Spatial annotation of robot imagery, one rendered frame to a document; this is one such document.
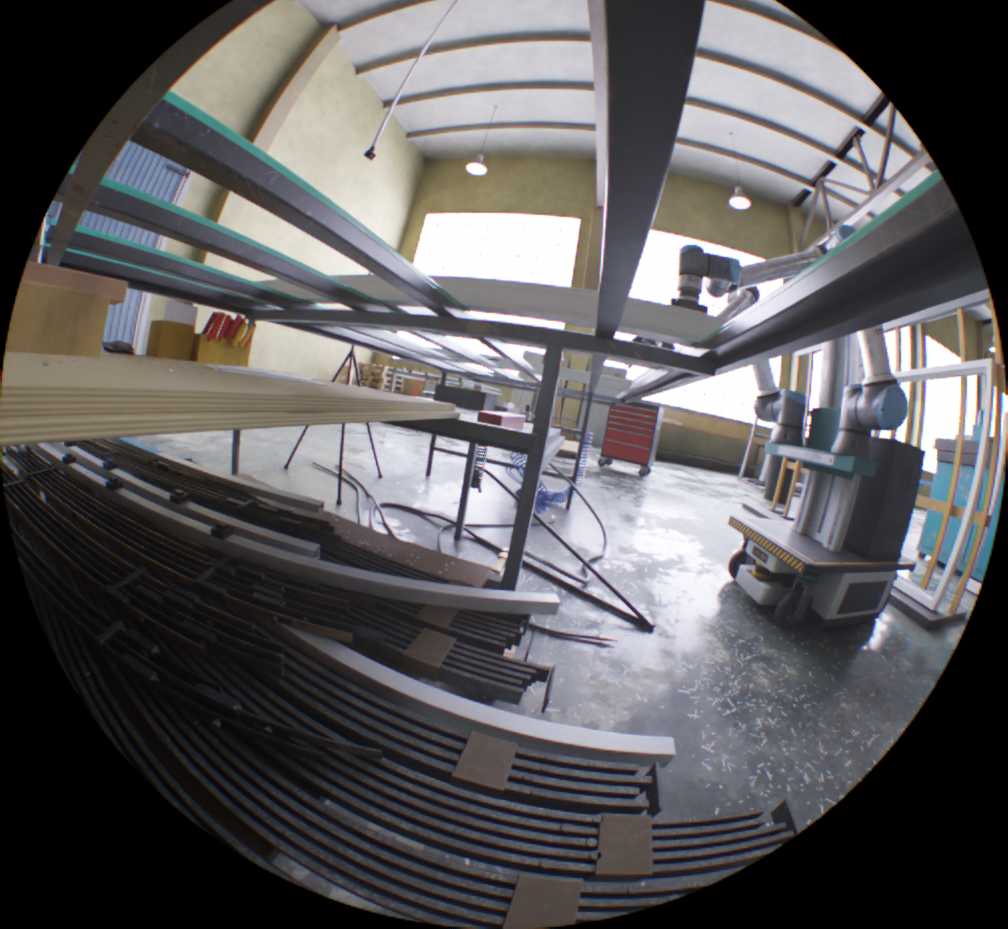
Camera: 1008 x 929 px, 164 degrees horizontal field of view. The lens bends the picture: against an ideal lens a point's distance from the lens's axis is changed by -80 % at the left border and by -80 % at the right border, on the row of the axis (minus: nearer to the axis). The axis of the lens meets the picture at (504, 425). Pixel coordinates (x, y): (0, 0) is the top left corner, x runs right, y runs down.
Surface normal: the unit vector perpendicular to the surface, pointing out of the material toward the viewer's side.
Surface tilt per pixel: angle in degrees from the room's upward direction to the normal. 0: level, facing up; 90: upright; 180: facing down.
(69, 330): 90
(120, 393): 90
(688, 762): 0
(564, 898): 0
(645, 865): 0
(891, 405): 95
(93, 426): 90
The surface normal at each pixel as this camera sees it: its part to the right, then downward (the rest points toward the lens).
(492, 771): 0.18, -0.98
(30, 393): 0.97, 0.18
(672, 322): -0.22, 0.03
